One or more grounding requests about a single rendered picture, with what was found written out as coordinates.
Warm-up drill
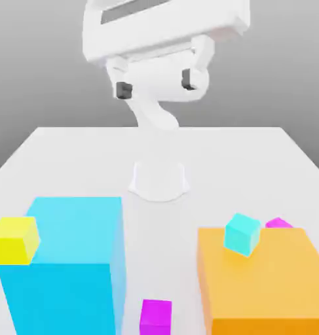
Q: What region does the small turquoise cube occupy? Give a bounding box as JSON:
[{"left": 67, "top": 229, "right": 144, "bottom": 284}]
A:
[{"left": 223, "top": 212, "right": 263, "bottom": 258}]

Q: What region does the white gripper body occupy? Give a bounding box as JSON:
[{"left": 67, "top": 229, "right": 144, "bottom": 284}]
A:
[{"left": 82, "top": 0, "right": 251, "bottom": 67}]

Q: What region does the small yellow cube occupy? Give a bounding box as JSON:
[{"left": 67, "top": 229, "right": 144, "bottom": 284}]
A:
[{"left": 0, "top": 216, "right": 41, "bottom": 266}]

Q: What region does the small magenta cube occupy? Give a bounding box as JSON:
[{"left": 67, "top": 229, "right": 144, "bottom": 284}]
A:
[
  {"left": 265, "top": 217, "right": 294, "bottom": 229},
  {"left": 139, "top": 298, "right": 174, "bottom": 335}
]

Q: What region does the large cyan box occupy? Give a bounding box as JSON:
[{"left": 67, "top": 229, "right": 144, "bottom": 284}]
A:
[{"left": 0, "top": 196, "right": 128, "bottom": 335}]

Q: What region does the large orange box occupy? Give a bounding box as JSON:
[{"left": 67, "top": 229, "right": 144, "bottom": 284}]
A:
[{"left": 197, "top": 226, "right": 319, "bottom": 335}]

